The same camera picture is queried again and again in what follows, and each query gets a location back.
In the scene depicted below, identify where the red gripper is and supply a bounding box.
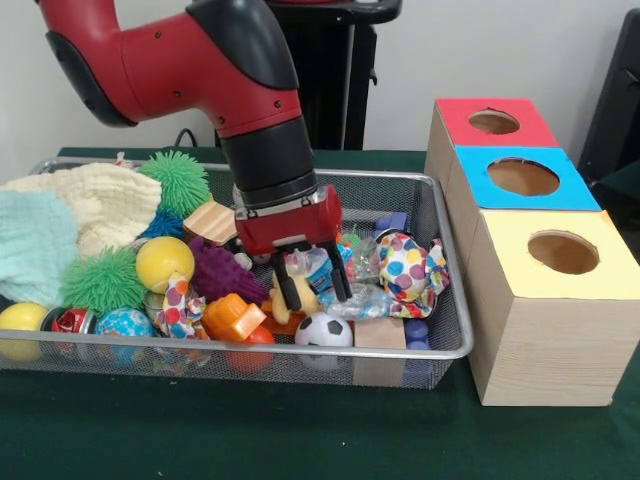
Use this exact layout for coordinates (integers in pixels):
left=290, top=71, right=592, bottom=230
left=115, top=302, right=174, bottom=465
left=233, top=184, right=353, bottom=311

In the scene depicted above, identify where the pale yellow plush toy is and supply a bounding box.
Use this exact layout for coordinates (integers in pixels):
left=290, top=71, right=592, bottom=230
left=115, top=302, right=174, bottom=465
left=269, top=272, right=321, bottom=324

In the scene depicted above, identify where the green spiky rubber ball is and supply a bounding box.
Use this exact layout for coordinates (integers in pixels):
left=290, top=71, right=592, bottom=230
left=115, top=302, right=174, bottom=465
left=138, top=149, right=211, bottom=219
left=60, top=246, right=146, bottom=317

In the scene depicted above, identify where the cream muslin cloth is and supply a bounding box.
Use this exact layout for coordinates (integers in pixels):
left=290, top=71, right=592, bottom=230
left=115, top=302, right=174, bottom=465
left=0, top=163, right=162, bottom=259

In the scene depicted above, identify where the mint green muslin cloth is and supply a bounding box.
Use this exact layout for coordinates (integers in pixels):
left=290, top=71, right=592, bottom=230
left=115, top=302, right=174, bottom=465
left=0, top=192, right=79, bottom=309

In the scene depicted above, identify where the wooden box with three holes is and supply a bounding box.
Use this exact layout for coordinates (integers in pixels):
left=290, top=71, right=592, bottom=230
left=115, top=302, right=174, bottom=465
left=424, top=97, right=630, bottom=407

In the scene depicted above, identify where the small black and white football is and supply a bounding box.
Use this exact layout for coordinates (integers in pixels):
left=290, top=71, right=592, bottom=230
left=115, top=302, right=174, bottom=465
left=294, top=312, right=354, bottom=371

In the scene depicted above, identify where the orange plastic building block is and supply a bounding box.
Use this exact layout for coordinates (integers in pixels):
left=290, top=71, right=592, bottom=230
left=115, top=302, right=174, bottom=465
left=202, top=293, right=267, bottom=343

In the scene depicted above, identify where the purple spiky ball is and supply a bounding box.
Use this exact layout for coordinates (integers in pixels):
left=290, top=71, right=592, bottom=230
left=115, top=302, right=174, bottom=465
left=188, top=236, right=269, bottom=305

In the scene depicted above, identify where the crumpled colourful patterned paper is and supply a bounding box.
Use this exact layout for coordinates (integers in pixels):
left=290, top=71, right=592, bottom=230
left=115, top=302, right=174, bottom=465
left=374, top=232, right=451, bottom=320

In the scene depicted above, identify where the striped light wooden block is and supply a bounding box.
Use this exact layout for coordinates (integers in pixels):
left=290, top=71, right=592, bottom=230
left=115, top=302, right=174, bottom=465
left=182, top=199, right=239, bottom=246

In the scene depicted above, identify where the yellow tennis-style ball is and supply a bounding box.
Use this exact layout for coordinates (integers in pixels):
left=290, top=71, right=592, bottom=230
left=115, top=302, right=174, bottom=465
left=135, top=236, right=196, bottom=294

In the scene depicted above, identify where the dark green table cloth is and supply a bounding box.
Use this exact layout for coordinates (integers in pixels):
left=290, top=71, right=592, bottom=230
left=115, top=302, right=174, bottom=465
left=0, top=145, right=640, bottom=480

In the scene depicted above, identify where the black upright panel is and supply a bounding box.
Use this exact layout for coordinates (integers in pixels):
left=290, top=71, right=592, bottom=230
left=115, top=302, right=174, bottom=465
left=577, top=7, right=640, bottom=174

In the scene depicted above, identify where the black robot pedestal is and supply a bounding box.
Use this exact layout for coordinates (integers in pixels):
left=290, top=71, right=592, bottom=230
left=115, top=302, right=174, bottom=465
left=264, top=0, right=404, bottom=151

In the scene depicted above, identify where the silver wire mesh bin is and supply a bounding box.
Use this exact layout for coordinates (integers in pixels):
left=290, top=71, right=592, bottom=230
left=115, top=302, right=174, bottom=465
left=0, top=155, right=475, bottom=389

